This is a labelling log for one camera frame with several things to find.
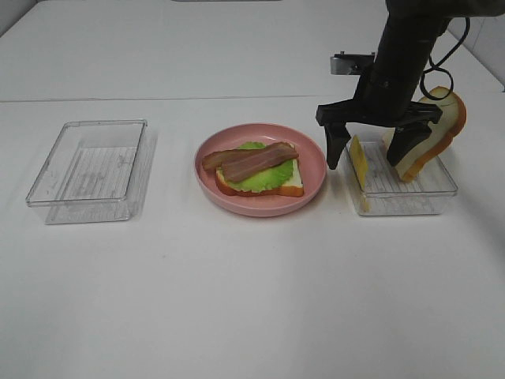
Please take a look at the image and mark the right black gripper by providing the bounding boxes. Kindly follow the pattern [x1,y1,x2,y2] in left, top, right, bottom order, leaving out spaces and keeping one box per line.
[316,66,442,170]

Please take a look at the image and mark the yellow cheese slice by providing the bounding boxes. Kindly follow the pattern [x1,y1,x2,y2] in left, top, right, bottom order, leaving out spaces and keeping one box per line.
[348,135,371,216]

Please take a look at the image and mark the bread slice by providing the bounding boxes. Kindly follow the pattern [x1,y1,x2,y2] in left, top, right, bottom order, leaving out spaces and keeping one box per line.
[215,159,305,197]
[391,86,466,182]

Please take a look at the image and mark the green lettuce leaf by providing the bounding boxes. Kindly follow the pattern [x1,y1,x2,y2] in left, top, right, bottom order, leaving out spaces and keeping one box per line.
[215,141,304,197]

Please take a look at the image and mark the reddish bacon strip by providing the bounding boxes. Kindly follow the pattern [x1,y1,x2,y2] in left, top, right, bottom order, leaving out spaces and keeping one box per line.
[221,142,298,182]

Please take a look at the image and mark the brown bacon strip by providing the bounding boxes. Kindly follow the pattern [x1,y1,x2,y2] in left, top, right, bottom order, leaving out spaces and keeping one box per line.
[202,142,293,171]

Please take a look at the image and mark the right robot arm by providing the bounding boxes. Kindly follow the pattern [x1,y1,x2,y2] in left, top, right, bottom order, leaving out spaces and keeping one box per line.
[316,1,504,169]

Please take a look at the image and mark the right clear plastic tray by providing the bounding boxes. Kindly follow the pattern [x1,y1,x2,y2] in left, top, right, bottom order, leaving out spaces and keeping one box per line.
[339,128,458,216]

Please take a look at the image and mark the clear plastic tray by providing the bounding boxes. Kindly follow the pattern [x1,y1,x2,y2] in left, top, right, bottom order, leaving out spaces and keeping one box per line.
[25,119,152,225]
[339,128,458,216]

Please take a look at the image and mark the pink round plate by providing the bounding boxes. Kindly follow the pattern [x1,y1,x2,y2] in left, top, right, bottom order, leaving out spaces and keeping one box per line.
[194,123,327,217]

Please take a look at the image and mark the left clear plastic tray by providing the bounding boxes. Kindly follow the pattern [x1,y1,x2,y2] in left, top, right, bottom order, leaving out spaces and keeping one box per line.
[25,119,152,225]

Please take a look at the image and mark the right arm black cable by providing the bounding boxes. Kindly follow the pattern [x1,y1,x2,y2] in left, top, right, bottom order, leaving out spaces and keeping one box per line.
[421,15,471,103]

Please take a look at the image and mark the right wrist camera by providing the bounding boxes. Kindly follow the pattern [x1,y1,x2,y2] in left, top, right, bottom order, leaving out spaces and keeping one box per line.
[330,51,376,76]

